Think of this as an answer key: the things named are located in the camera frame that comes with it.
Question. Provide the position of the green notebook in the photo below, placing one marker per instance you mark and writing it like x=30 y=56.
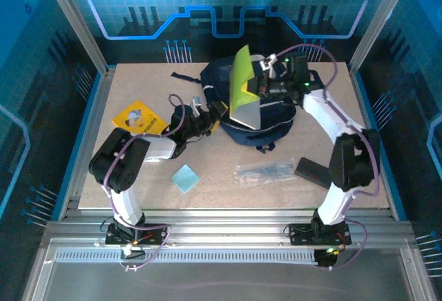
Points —
x=241 y=73

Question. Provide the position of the black pencil case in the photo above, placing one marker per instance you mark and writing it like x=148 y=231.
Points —
x=310 y=171

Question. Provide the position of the light blue sticky note pad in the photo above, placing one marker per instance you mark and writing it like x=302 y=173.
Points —
x=185 y=178

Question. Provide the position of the aluminium side rail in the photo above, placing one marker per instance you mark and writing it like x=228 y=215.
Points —
x=93 y=125

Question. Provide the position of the aluminium frame post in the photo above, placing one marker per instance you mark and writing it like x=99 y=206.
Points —
x=76 y=21
x=380 y=21

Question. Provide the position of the clear plastic pen bag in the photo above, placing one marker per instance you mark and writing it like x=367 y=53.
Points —
x=264 y=171

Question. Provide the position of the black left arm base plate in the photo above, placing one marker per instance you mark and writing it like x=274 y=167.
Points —
x=155 y=235

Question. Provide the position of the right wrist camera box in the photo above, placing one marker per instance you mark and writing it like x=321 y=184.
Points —
x=269 y=63

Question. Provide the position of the yellow illustrated book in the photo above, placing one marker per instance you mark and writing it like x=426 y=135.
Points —
x=138 y=118

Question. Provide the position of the small connector board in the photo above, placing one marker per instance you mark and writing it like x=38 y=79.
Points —
x=133 y=254

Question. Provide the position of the black controller box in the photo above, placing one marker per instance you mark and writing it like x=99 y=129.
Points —
x=324 y=259

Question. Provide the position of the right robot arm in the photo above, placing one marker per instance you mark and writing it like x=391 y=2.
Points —
x=331 y=114

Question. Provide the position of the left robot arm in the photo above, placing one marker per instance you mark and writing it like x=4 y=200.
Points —
x=159 y=147

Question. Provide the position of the aluminium table rail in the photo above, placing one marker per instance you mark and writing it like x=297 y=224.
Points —
x=224 y=226

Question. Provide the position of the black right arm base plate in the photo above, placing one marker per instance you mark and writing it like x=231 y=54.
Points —
x=300 y=234

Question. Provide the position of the navy blue backpack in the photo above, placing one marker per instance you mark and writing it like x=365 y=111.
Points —
x=273 y=121

